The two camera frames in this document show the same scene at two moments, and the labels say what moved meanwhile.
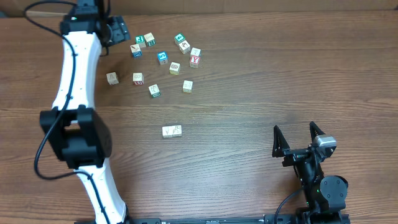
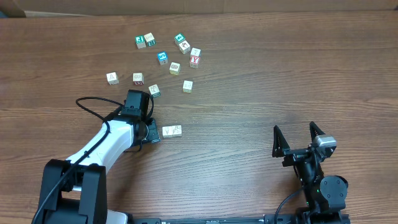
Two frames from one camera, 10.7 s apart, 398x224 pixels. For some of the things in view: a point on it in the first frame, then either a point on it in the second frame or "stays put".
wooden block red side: x=138 y=78 stays put
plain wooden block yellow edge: x=196 y=51 stays put
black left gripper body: x=120 y=30 → x=152 y=128
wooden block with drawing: x=176 y=130 stays put
